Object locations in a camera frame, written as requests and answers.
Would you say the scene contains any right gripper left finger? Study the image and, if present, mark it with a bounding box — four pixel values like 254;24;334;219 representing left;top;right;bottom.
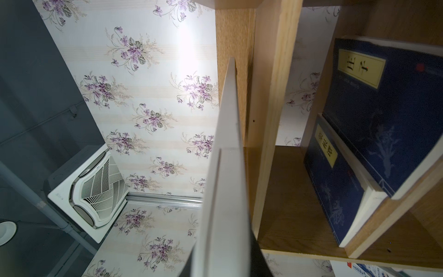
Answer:
178;244;196;277

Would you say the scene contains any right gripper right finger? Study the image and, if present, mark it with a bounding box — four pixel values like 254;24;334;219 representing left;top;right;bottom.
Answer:
250;232;273;277

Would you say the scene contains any silver laptop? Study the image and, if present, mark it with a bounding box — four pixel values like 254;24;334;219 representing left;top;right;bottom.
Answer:
190;58;251;277

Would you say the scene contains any dark blue book left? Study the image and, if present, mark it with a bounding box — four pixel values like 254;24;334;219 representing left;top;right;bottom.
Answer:
304;114;387;248

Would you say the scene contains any dark blue book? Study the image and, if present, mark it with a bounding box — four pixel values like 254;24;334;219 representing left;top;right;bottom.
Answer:
304;114;387;248
323;36;443;200

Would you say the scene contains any white ceiling air vent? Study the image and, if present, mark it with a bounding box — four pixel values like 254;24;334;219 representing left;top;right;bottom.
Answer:
47;144;129;243

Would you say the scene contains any white round ceiling fixture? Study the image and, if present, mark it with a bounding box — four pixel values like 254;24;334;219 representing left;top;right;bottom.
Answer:
0;221;17;246

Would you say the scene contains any grey ceiling pipe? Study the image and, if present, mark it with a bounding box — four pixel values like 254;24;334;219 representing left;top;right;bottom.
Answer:
1;162;97;255

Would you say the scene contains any dark blue book right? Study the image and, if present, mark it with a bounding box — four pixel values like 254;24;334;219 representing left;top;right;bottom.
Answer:
323;36;443;200

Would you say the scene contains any wooden shelf unit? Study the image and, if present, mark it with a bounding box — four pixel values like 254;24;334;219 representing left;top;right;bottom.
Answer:
204;1;443;272

